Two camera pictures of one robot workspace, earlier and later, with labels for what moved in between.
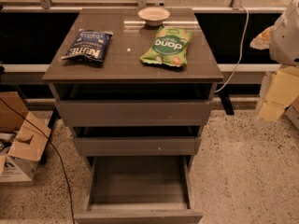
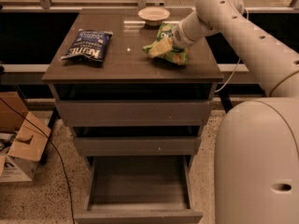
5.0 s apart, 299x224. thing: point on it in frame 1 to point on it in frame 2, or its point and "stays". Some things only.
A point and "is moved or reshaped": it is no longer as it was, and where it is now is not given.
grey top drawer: (135, 113) stays
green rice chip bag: (170, 47) is moved or reshaped
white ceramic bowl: (153, 16) stays
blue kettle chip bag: (91, 44) stays
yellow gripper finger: (262, 41) to (164, 45)
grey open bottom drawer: (139, 189) stays
